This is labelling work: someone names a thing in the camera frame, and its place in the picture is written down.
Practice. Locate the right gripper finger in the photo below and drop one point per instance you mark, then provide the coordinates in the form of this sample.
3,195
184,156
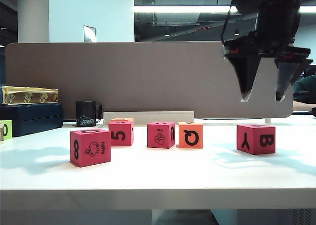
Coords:
247,74
287,74

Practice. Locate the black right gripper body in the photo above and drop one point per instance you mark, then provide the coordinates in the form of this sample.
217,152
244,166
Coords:
276,34

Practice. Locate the pink block with letter Y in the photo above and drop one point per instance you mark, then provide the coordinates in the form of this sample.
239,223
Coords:
256,139

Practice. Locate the orange block with letter Q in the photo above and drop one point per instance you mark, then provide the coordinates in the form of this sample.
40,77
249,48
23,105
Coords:
190,137

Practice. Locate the pink block with tree print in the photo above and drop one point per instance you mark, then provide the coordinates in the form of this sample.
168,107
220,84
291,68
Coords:
158,136

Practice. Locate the pink block with number five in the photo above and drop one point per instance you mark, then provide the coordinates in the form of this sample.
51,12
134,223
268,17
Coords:
121,136

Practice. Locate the black chair backrest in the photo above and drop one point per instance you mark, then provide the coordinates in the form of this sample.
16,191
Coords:
310,71

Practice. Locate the dark green office chair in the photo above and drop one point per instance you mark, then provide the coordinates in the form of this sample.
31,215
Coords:
308,86

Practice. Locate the black object on far desk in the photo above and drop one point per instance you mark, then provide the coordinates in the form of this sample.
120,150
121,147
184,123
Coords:
314,112

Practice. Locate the red ceiling sign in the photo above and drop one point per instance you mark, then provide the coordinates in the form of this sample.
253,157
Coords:
202,28

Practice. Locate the white ceiling light strip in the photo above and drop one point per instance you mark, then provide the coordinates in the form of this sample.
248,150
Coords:
185,9

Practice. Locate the brown desk divider panel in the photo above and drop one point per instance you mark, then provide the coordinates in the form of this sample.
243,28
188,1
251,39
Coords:
148,79

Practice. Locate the orange block with number eight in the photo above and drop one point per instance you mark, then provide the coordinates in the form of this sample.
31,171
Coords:
122,120

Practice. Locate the black mug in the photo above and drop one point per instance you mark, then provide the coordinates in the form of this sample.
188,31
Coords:
85,113

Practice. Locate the pink block with rabbit print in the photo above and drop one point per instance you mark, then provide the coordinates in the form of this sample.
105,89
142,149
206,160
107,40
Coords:
91,148

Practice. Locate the yellow printed box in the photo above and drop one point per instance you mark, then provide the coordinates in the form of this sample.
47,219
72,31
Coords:
29,95

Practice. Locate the dark blue box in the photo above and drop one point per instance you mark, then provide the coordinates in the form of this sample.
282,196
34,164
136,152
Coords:
32,118

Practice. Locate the green block with zero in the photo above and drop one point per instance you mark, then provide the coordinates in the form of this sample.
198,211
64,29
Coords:
8,131

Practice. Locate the white divider foot bracket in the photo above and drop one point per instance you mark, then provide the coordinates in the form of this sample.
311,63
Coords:
267,121

